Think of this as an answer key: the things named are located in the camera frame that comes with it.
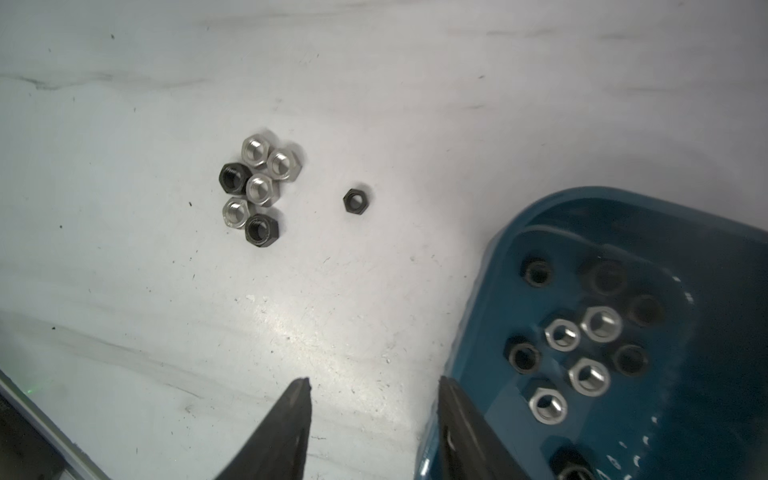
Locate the silver hex nut top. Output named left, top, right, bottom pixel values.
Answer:
left=241, top=134, right=273, bottom=169

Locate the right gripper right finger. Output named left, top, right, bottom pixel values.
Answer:
left=437, top=376, right=529, bottom=479

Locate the small black hex nut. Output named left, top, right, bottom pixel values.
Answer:
left=343, top=188, right=369, bottom=215

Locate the silver nut box bottom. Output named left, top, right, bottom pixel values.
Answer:
left=528, top=387, right=568, bottom=425

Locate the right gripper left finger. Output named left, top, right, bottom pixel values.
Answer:
left=217, top=377, right=312, bottom=480

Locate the silver hex nut left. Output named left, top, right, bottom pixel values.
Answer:
left=222, top=197, right=253, bottom=229

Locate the black hex nut edge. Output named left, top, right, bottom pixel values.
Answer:
left=549, top=447, right=596, bottom=480

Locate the silver hex nut right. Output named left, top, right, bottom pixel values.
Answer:
left=266, top=148, right=302, bottom=182

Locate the silver hex nut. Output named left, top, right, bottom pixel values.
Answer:
left=241, top=134, right=273, bottom=169
left=245, top=173, right=280, bottom=208
left=266, top=148, right=302, bottom=182
left=222, top=197, right=253, bottom=229

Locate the silver hex nut centre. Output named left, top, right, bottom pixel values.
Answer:
left=245, top=173, right=280, bottom=208

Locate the teal storage box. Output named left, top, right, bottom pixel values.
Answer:
left=444, top=187, right=767, bottom=479

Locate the silver nut box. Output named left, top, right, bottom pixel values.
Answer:
left=528, top=387, right=568, bottom=425
left=580, top=306, right=623, bottom=343
left=567, top=357, right=611, bottom=397

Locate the black hex nut tilted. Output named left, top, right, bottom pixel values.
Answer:
left=626, top=293, right=664, bottom=327

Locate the black nut box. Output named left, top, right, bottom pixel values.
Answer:
left=505, top=336, right=542, bottom=375
left=610, top=344, right=650, bottom=377

